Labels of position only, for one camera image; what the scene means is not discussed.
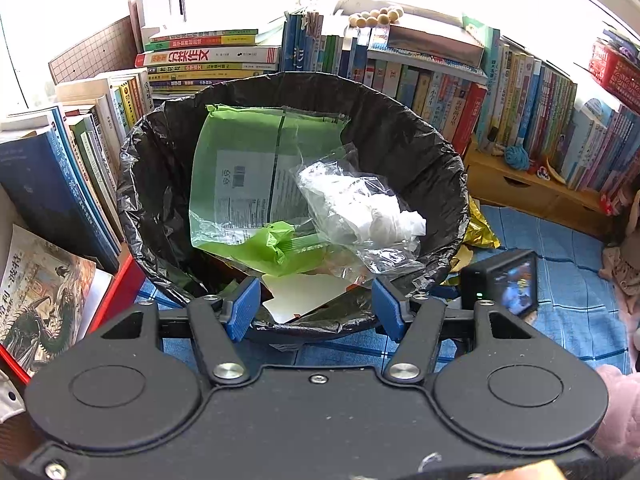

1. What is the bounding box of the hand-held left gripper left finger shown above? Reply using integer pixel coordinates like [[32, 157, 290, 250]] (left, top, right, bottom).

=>
[[97, 276, 262, 385]]

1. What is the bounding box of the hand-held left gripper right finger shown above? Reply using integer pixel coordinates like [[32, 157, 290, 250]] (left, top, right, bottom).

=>
[[372, 277, 545, 385]]

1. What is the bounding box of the large gold foil wrapper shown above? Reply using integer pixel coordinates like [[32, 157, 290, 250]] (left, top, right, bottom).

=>
[[449, 197, 501, 287]]

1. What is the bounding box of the white paper sheet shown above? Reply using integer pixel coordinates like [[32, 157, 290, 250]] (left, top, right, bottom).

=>
[[262, 271, 352, 324]]

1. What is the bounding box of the clear plastic bag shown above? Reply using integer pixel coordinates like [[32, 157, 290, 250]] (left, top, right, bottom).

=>
[[297, 143, 429, 277]]

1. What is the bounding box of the white tissue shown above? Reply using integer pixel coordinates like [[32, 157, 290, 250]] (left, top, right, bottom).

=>
[[304, 162, 427, 247]]

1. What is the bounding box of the green plastic bag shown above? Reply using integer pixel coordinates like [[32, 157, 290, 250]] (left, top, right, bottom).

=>
[[188, 103, 352, 279]]

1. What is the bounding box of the bin with black liner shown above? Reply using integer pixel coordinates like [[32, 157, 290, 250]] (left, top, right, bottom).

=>
[[116, 71, 471, 351]]

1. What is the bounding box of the blue checkered mat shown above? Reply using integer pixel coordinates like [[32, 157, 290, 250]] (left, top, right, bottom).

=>
[[132, 205, 632, 374]]

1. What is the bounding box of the wooden drawer shelf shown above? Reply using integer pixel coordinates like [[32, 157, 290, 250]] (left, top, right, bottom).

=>
[[462, 140, 622, 239]]

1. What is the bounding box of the red tray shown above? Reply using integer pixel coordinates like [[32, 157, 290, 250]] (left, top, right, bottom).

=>
[[0, 255, 149, 387]]

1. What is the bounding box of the doll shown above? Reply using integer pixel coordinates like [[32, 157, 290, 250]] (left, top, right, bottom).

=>
[[599, 180, 640, 292]]

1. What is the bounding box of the small yellow curved toy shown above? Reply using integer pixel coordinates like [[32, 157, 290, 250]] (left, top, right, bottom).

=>
[[537, 157, 569, 184]]

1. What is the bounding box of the blue yarn ball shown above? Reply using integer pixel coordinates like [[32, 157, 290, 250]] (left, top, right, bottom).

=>
[[504, 145, 530, 170]]

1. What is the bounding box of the pink fleece clothing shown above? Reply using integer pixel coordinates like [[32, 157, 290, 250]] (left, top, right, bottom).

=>
[[592, 364, 640, 467]]

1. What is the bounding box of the long row of colourful books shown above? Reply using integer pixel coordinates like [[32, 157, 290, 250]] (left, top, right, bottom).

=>
[[280, 7, 640, 206]]

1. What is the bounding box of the dragon illustrated book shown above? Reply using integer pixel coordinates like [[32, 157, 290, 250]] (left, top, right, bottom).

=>
[[0, 225, 99, 377]]

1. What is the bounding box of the short row of dark books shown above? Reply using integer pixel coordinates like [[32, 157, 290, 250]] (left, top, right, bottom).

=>
[[0, 67, 154, 274]]

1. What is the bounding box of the red plastic basket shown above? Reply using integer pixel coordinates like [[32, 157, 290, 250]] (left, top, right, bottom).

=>
[[588, 39, 640, 107]]

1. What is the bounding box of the thick grey book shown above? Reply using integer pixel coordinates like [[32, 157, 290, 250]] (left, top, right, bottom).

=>
[[367, 22, 487, 69]]

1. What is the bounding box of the stack of flat-lying books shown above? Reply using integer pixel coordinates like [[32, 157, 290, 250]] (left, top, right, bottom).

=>
[[135, 29, 284, 97]]

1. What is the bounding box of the grid pattern board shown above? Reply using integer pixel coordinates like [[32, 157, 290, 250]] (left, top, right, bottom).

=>
[[48, 13, 134, 86]]

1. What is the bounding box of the white paper box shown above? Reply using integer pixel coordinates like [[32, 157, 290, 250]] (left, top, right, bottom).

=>
[[128, 0, 186, 54]]

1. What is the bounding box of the wooden bead bracelet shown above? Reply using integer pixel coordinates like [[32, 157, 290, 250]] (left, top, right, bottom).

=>
[[349, 6, 405, 30]]

